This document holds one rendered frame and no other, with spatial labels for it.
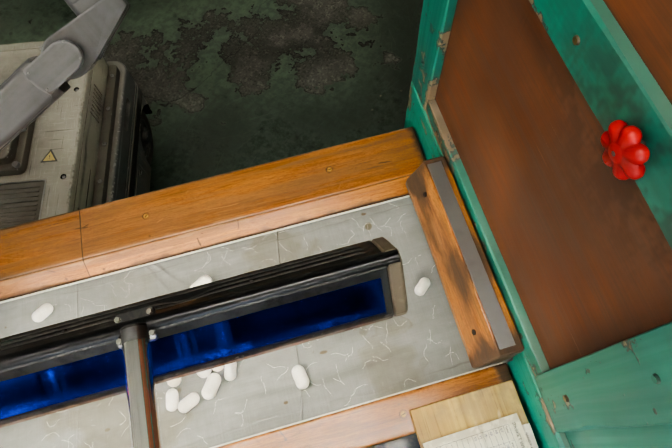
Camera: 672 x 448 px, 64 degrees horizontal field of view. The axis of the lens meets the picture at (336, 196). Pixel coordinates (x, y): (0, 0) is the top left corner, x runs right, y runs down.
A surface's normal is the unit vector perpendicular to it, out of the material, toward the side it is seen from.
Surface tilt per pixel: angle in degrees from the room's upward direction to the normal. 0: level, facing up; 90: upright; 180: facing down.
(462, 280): 66
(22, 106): 52
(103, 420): 0
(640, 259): 90
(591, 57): 90
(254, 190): 0
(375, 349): 0
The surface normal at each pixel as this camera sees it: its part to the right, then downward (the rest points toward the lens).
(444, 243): -0.90, 0.07
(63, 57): 0.29, 0.31
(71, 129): -0.03, -0.43
